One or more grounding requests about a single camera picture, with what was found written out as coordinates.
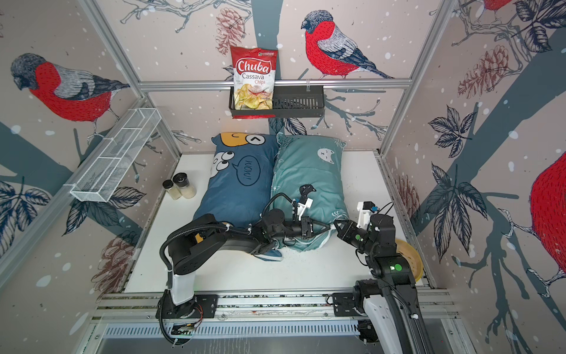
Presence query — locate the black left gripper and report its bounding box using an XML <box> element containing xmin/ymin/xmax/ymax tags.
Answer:
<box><xmin>270</xmin><ymin>218</ymin><xmax>330</xmax><ymax>241</ymax></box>

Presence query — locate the white wire mesh basket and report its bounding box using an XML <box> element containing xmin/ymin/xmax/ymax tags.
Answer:
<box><xmin>70</xmin><ymin>108</ymin><xmax>162</xmax><ymax>202</ymax></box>

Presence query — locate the blue cartoon pillow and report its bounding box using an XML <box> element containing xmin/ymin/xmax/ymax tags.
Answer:
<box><xmin>193</xmin><ymin>131</ymin><xmax>284</xmax><ymax>262</ymax></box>

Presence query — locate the yellow bowl with buns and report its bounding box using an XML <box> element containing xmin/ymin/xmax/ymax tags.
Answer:
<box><xmin>395</xmin><ymin>239</ymin><xmax>424</xmax><ymax>282</ymax></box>

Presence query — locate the red Chuba chips bag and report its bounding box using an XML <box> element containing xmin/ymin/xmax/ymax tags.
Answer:
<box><xmin>230</xmin><ymin>47</ymin><xmax>278</xmax><ymax>110</ymax></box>

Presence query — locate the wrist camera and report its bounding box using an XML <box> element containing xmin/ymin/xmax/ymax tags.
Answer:
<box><xmin>297</xmin><ymin>197</ymin><xmax>313</xmax><ymax>221</ymax></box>
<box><xmin>357</xmin><ymin>201</ymin><xmax>380</xmax><ymax>230</ymax></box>

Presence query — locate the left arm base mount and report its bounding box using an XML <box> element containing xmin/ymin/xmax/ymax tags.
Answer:
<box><xmin>156</xmin><ymin>291</ymin><xmax>219</xmax><ymax>319</ymax></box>

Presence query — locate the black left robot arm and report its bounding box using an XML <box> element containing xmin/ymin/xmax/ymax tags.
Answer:
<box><xmin>156</xmin><ymin>209</ymin><xmax>331</xmax><ymax>319</ymax></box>

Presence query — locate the large black-lid spice jar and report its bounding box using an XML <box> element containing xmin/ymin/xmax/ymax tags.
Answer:
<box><xmin>172</xmin><ymin>173</ymin><xmax>196</xmax><ymax>199</ymax></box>

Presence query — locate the black wire shelf basket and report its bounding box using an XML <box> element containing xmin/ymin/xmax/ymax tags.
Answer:
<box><xmin>228</xmin><ymin>86</ymin><xmax>325</xmax><ymax>119</ymax></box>

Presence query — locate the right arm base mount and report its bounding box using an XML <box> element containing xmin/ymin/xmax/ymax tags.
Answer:
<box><xmin>330</xmin><ymin>292</ymin><xmax>366</xmax><ymax>317</ymax></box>

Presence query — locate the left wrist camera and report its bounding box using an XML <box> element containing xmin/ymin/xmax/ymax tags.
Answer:
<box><xmin>297</xmin><ymin>197</ymin><xmax>313</xmax><ymax>221</ymax></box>

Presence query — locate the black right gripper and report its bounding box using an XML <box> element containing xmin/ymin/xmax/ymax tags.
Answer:
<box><xmin>334</xmin><ymin>217</ymin><xmax>379</xmax><ymax>258</ymax></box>

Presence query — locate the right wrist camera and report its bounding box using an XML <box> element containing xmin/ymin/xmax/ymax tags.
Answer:
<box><xmin>357</xmin><ymin>201</ymin><xmax>380</xmax><ymax>230</ymax></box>

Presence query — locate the aluminium frame crossbar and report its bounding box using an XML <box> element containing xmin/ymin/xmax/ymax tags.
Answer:
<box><xmin>138</xmin><ymin>77</ymin><xmax>413</xmax><ymax>93</ymax></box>

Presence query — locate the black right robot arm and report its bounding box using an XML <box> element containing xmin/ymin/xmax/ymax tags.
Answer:
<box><xmin>332</xmin><ymin>213</ymin><xmax>434</xmax><ymax>353</ymax></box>

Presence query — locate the small black-lid spice jar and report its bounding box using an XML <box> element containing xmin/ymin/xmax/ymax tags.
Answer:
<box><xmin>162</xmin><ymin>179</ymin><xmax>182</xmax><ymax>201</ymax></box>

